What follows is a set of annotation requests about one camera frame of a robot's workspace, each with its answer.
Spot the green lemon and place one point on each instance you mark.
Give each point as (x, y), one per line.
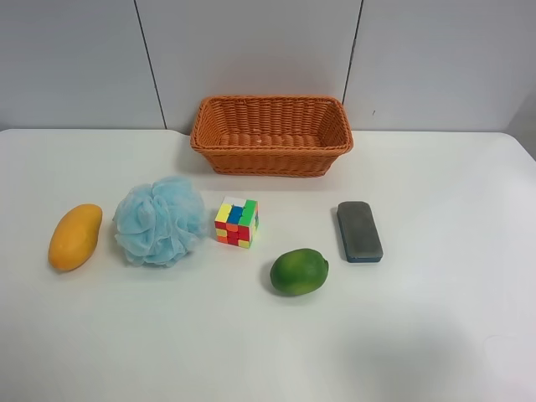
(299, 272)

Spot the orange wicker basket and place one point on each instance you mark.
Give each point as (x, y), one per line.
(298, 136)

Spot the multicoloured puzzle cube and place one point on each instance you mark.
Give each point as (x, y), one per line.
(237, 221)

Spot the grey blue board eraser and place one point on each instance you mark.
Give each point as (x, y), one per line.
(359, 234)

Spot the light blue bath loofah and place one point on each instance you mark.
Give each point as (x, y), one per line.
(159, 223)

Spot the yellow mango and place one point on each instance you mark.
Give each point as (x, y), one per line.
(75, 237)

